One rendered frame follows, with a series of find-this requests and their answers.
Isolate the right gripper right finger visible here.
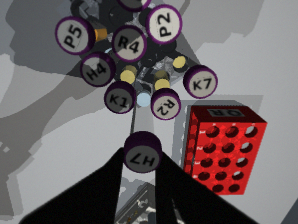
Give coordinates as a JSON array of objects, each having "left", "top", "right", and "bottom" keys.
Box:
[{"left": 155, "top": 151, "right": 259, "bottom": 224}]

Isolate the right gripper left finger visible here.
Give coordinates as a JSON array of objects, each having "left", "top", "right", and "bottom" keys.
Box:
[{"left": 19, "top": 147, "right": 124, "bottom": 224}]

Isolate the red rack with round wells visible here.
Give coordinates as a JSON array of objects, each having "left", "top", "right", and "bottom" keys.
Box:
[{"left": 183, "top": 106, "right": 267, "bottom": 195}]

